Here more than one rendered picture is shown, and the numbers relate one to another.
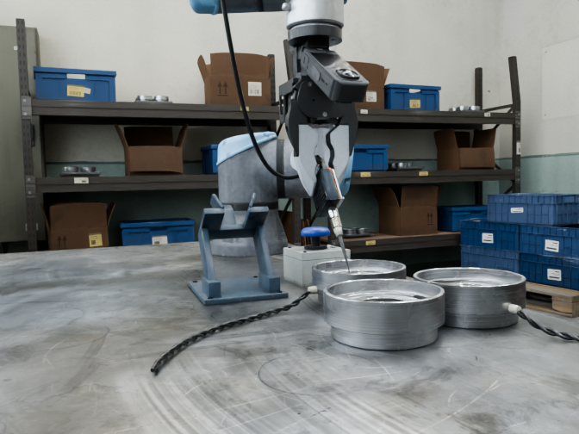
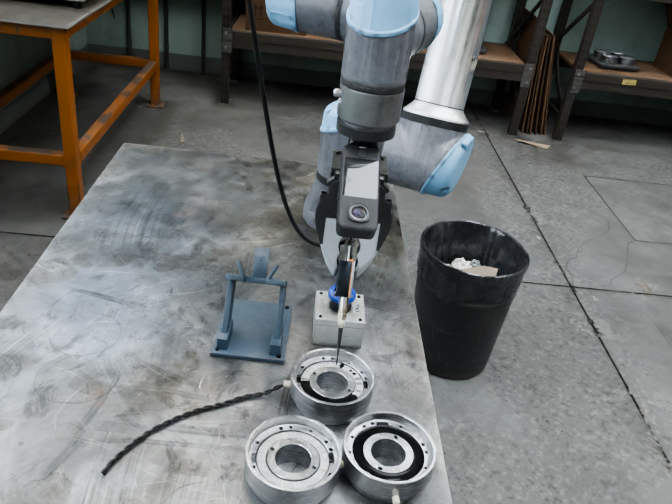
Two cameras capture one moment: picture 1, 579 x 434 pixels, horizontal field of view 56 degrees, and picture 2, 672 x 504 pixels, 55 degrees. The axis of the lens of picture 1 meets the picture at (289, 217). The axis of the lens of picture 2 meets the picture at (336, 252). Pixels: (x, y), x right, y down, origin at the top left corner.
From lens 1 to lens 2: 51 cm
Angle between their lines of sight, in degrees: 31
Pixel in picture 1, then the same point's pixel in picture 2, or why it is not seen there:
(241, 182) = not seen: hidden behind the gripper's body
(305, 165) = (327, 253)
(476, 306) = (365, 487)
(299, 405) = not seen: outside the picture
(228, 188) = (323, 161)
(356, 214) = (631, 32)
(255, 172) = not seen: hidden behind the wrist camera
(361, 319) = (253, 482)
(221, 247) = (307, 215)
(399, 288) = (327, 436)
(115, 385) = (73, 481)
